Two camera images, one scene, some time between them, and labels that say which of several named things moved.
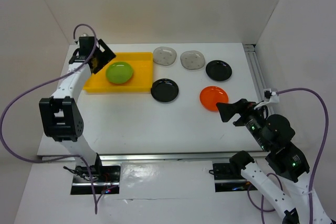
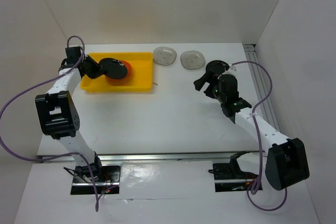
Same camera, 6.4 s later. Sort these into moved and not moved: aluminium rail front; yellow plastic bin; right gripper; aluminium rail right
Moved: right gripper
Not moved: yellow plastic bin; aluminium rail front; aluminium rail right
